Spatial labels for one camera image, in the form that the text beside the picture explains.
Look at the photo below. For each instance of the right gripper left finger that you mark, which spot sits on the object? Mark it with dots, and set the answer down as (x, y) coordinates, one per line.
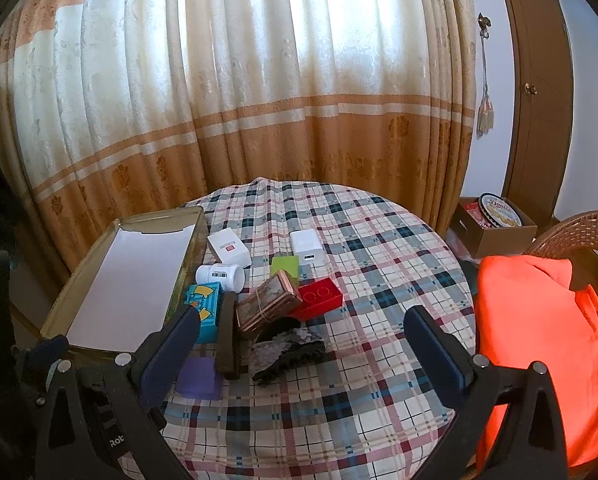
(93, 415)

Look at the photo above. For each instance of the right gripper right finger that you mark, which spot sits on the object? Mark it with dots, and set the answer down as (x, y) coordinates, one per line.
(530, 442)

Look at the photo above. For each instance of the purple block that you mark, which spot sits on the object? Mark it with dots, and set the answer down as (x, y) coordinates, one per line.
(199, 380)

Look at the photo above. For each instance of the dark brown wooden block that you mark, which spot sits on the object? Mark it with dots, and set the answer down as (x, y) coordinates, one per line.
(227, 347)

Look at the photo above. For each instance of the teal toy brick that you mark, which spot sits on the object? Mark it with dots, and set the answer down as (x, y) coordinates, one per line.
(205, 298)

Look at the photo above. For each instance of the white pill bottle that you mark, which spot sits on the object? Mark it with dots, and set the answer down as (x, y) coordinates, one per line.
(229, 276)

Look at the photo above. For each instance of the black ribbed brush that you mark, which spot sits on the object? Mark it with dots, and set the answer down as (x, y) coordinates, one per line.
(284, 345)

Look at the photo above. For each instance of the white box red logo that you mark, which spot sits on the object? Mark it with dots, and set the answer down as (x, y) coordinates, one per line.
(228, 248)

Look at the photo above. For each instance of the green football toy brick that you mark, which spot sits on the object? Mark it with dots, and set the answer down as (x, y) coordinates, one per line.
(289, 264)

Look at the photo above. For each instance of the red toy brick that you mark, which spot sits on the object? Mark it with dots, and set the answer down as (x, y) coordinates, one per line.
(317, 299)

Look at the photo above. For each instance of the white charger cube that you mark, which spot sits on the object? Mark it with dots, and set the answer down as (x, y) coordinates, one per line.
(306, 245)

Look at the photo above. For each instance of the white paper tray liner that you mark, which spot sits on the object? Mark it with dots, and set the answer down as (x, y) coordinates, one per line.
(131, 291)

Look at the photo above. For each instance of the orange cushion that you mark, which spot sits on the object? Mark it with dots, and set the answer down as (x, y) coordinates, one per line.
(525, 312)

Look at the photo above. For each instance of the gold metal tray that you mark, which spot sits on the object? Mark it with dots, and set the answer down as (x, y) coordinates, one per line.
(66, 306)

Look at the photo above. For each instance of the plaid tablecloth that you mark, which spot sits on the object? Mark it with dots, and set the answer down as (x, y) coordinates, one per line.
(367, 411)

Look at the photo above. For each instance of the cardboard box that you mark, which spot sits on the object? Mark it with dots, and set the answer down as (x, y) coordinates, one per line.
(482, 239)

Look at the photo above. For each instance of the wicker chair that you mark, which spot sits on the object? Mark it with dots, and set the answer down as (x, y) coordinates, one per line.
(576, 240)

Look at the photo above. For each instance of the round cookie tin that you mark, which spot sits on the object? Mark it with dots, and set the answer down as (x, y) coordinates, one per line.
(498, 212)

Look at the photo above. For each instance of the brown wooden door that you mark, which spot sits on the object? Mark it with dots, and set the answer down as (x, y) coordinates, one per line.
(543, 110)

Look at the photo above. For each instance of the cream and orange curtain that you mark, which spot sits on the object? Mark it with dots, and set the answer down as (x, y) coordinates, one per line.
(116, 107)

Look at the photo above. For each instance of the curtain tassel tieback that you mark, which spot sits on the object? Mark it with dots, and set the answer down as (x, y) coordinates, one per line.
(485, 118)

